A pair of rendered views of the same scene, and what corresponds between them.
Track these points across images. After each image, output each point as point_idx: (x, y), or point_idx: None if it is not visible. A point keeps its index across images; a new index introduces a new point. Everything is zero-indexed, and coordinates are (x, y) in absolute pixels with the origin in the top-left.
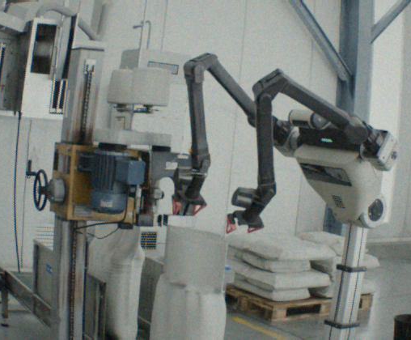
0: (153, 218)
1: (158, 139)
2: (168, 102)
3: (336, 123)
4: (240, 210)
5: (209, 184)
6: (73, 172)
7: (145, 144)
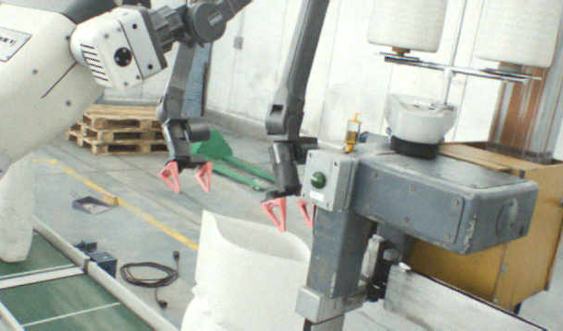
0: (365, 273)
1: (391, 114)
2: (368, 34)
3: None
4: (195, 154)
5: None
6: None
7: (385, 117)
